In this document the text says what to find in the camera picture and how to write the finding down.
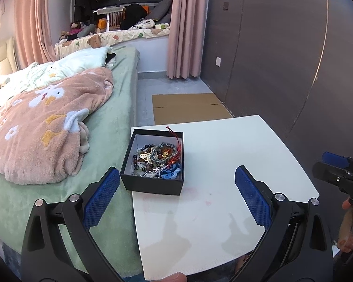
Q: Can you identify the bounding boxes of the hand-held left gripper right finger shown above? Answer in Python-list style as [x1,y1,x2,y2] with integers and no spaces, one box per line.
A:
[232,165,334,282]

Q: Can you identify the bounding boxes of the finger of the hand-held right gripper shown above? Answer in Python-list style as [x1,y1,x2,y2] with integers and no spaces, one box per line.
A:
[322,152,353,171]

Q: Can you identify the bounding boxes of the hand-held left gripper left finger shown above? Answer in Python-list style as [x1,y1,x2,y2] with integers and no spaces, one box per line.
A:
[21,166,123,282]

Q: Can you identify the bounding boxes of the black jewelry box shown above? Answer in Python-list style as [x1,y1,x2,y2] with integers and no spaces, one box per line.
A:
[120,128,185,196]

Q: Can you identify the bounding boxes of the person's right hand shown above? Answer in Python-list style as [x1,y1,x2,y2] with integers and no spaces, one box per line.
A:
[338,198,353,253]

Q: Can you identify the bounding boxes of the gold butterfly pendant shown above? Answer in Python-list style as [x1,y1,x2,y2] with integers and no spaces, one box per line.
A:
[138,150,154,164]

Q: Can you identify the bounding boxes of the pink fleece blanket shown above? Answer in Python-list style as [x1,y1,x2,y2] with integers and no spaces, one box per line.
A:
[0,67,115,186]

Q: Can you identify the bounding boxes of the green bed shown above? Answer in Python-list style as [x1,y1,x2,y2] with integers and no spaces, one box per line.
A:
[0,46,144,279]

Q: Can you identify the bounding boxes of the flat brown cardboard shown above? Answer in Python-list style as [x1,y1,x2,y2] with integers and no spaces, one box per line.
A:
[151,93,233,126]

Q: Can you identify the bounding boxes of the white pillow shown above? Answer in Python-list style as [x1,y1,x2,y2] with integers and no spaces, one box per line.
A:
[0,46,114,94]

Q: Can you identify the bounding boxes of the printed window seat cushion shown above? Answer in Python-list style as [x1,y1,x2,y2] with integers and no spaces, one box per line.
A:
[54,26,172,60]

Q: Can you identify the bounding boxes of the plush toys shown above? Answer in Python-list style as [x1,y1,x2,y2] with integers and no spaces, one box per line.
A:
[60,21,96,42]

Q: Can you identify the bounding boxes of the beige headboard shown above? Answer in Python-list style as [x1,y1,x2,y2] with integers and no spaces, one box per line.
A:
[0,35,19,78]

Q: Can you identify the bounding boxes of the orange box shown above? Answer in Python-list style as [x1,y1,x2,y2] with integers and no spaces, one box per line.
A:
[96,18,109,34]

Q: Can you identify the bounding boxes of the white spotted cloth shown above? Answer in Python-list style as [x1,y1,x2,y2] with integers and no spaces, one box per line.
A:
[128,18,156,31]

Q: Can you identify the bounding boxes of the pink curtain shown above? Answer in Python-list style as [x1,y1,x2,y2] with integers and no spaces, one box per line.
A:
[13,0,58,69]
[166,0,209,80]

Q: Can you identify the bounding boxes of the black bag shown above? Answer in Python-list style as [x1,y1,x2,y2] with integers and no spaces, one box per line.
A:
[120,4,149,31]

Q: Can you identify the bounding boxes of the white stand rack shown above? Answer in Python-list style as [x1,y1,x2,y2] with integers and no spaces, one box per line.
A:
[93,6,127,33]

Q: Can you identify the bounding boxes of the grey pillow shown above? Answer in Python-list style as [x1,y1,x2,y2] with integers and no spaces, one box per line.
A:
[147,0,174,24]

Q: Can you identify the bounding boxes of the dark bead bracelet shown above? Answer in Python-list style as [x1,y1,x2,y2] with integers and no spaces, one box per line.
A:
[132,144,153,177]

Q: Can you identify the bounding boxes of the blue knotted cord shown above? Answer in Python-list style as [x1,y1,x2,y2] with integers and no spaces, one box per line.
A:
[160,162,182,180]

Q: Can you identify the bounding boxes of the green bead bracelet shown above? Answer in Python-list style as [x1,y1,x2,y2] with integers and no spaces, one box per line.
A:
[152,142,181,161]

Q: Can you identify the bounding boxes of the red tassel cord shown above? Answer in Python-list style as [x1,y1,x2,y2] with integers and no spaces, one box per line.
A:
[165,126,185,165]

